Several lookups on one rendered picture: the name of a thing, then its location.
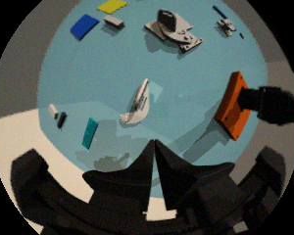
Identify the black rectangular bar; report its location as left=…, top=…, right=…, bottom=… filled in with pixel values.
left=57, top=111, right=68, bottom=128

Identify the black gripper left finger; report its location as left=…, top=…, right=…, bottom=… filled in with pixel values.
left=81, top=138, right=155, bottom=212

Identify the teal flat bar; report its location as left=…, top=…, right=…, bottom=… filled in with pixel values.
left=81, top=117, right=99, bottom=149

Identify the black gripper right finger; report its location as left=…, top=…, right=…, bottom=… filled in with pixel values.
left=154, top=138, right=236, bottom=212

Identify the blue rectangular plate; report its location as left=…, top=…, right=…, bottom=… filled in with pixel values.
left=70, top=13, right=100, bottom=40

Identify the yellow rectangular plate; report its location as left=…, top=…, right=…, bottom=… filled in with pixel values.
left=97, top=0, right=128, bottom=13

